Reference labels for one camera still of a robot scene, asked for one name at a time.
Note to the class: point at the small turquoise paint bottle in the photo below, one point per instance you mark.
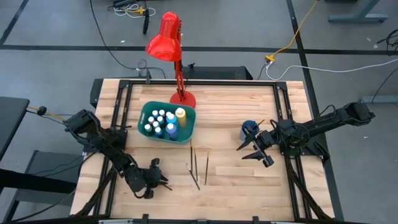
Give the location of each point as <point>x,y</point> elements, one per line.
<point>155,124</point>

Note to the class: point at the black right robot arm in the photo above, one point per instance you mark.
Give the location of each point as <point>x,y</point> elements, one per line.
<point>320,124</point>

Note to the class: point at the black desk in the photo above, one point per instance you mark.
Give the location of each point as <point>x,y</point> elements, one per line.
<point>11,121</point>

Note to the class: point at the teal plastic bin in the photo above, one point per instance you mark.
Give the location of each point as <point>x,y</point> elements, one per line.
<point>188,132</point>

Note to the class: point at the black paintbrush silver ferrule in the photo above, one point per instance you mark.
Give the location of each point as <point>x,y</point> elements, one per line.
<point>193,177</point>

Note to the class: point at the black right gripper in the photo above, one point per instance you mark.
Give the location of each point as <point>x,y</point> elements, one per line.
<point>265,143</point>

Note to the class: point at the small green paint bottle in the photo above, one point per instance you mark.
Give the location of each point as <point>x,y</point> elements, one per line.
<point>148,128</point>

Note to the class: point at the small black paint bottle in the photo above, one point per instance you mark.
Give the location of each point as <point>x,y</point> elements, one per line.
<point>161,112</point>

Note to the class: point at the small dark red paint bottle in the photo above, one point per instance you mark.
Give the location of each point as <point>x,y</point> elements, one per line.
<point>151,119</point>

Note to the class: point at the small teal paint bottle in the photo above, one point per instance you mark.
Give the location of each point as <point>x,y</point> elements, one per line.
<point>160,119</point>

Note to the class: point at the grey table foot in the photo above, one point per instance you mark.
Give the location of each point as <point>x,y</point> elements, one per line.
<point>377,99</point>

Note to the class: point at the yellow paint bottle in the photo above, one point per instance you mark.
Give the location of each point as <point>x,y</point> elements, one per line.
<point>181,117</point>

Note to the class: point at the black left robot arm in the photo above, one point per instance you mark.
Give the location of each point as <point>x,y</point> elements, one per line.
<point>105,146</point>

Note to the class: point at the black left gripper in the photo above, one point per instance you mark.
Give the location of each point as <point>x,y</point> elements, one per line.
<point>152,179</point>

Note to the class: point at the small light blue paint bottle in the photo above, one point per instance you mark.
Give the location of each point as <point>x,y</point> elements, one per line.
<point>168,114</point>

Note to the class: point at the large turquoise paint bottle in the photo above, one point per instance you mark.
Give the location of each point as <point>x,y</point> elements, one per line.
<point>171,119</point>

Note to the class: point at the large violet-blue paint bottle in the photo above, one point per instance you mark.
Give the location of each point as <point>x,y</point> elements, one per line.
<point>171,130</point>

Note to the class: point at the grey platform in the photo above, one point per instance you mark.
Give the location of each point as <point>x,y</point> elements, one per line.
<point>46,161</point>

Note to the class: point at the red desk lamp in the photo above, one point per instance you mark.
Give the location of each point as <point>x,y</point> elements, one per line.
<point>164,40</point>

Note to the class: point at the black box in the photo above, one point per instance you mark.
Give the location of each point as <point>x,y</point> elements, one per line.
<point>217,73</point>

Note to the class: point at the black bar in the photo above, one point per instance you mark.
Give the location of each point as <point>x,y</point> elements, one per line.
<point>37,182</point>

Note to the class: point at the blue plastic cup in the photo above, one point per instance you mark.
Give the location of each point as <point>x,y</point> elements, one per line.
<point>244,132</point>

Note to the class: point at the grey table leg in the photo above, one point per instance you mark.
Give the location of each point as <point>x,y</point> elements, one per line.
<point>357,17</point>

